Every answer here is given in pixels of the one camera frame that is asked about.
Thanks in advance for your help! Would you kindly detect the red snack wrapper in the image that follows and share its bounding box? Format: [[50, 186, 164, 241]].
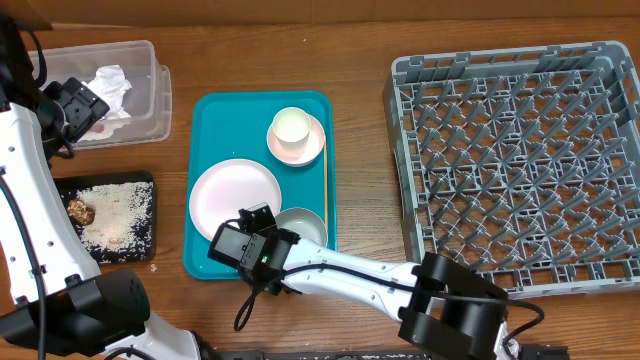
[[80, 121, 127, 142]]

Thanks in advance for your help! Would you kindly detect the white tissue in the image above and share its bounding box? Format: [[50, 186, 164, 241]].
[[83, 65, 132, 120]]

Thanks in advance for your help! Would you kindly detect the grey bowl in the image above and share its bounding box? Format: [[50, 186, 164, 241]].
[[275, 208, 328, 247]]

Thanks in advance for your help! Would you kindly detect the large white plate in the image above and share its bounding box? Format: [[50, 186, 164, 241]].
[[188, 159, 282, 241]]

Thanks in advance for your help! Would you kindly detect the brown food scrap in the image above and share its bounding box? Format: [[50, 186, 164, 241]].
[[66, 199, 95, 226]]

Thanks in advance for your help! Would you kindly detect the white cup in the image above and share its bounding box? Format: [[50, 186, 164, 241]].
[[272, 107, 311, 151]]

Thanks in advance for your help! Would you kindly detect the rice pile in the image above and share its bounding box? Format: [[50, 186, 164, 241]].
[[73, 182, 153, 253]]

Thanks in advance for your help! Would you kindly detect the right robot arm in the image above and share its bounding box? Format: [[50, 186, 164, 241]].
[[208, 204, 509, 360]]

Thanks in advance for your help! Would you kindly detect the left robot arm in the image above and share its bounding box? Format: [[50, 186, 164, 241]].
[[1, 15, 217, 359]]

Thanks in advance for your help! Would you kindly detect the clear plastic waste bin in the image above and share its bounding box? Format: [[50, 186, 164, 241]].
[[43, 40, 172, 149]]

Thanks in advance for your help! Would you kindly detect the black food waste tray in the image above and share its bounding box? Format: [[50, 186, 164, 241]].
[[54, 171, 157, 264]]

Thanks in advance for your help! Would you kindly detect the grey dishwasher rack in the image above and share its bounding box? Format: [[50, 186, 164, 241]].
[[383, 41, 639, 298]]

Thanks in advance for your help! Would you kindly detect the small pink saucer plate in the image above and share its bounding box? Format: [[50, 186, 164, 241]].
[[267, 115, 326, 167]]

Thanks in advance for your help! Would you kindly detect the wooden chopstick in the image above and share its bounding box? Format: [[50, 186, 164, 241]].
[[323, 140, 329, 233]]

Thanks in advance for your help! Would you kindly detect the teal serving tray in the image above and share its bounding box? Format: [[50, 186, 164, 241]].
[[187, 90, 337, 250]]

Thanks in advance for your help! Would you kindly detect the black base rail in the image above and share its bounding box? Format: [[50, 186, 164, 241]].
[[215, 344, 570, 360]]

